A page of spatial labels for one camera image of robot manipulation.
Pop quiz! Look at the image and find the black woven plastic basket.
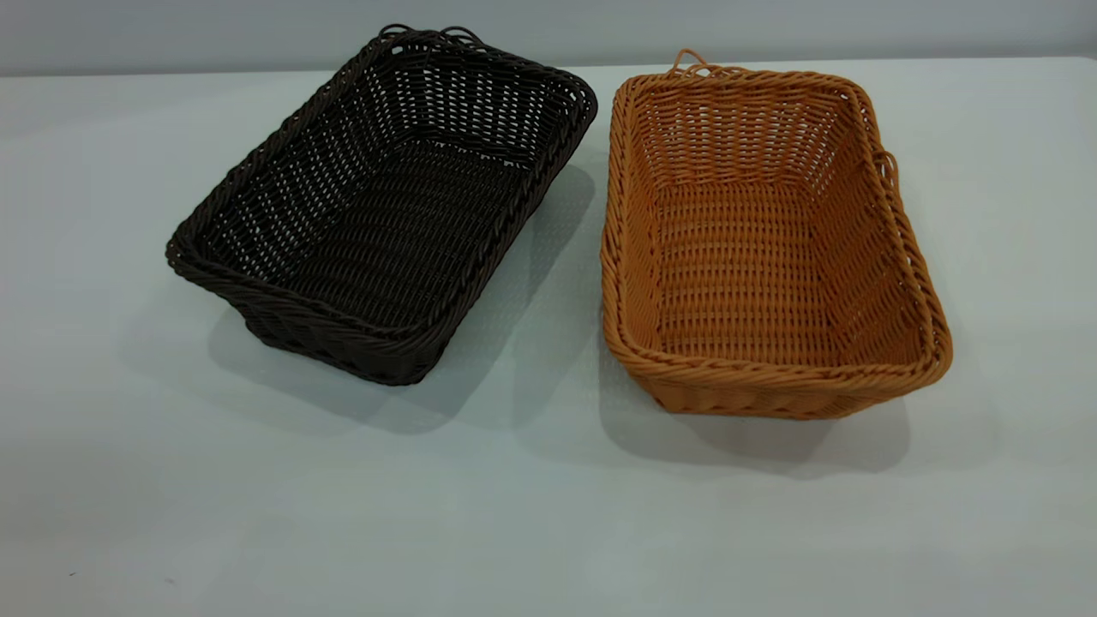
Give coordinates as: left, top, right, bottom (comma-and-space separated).
165, 24, 598, 386

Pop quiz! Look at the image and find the orange woven plastic basket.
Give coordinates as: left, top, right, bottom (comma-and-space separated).
600, 49, 954, 421

